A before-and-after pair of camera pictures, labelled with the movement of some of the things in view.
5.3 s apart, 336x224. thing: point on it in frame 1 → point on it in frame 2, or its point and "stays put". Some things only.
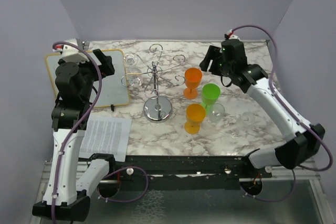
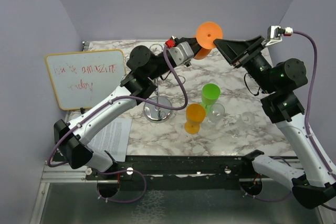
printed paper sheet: (106, 135) stays put
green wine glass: (210, 93) stays put
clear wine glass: (247, 118) stays put
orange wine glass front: (195, 114) stays put
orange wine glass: (192, 78) → (206, 33)
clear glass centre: (217, 112) stays put
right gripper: (213, 53) → (233, 50)
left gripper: (106, 68) → (192, 42)
